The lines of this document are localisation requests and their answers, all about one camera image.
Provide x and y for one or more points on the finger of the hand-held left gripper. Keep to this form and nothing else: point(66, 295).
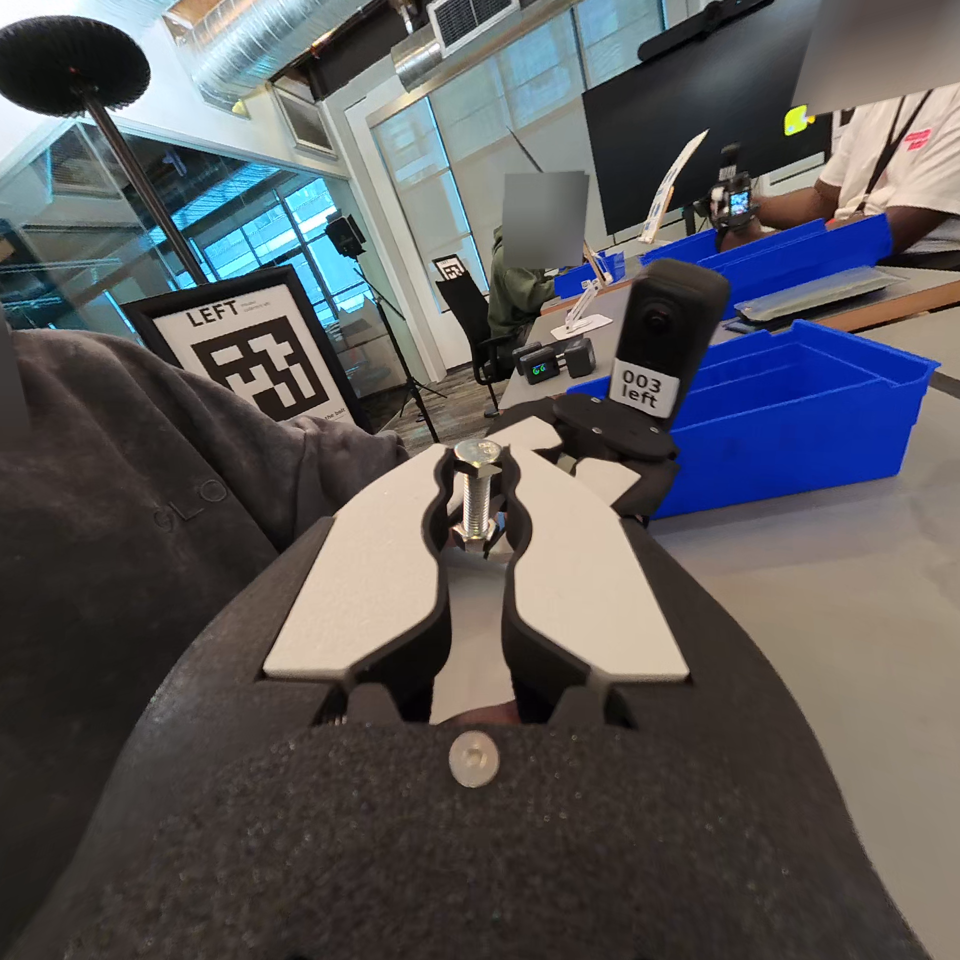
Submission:
point(608, 480)
point(525, 435)

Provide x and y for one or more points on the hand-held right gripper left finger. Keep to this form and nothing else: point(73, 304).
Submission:
point(353, 593)

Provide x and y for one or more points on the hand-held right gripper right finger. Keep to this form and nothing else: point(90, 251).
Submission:
point(600, 593)

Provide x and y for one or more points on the silver bolt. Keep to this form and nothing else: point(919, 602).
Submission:
point(477, 488)

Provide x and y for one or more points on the blue plastic bin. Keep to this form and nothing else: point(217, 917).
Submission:
point(780, 255)
point(600, 278)
point(810, 428)

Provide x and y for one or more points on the grey desk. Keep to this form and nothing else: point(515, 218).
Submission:
point(840, 645)

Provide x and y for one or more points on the black digital timer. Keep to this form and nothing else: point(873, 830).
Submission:
point(578, 356)
point(533, 362)

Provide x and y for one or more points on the white document stand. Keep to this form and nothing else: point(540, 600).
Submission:
point(672, 188)

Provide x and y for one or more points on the grey metal plate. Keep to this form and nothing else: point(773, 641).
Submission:
point(818, 293)

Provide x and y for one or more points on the small framed sign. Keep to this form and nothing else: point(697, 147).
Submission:
point(450, 270)

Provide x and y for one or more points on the black monitor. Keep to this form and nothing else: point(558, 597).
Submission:
point(690, 120)

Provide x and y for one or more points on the black white marker board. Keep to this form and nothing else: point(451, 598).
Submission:
point(248, 353)

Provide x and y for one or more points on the black pole stand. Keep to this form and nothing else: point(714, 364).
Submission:
point(68, 68)

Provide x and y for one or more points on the silver ventilation duct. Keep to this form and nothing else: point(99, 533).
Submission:
point(270, 38)

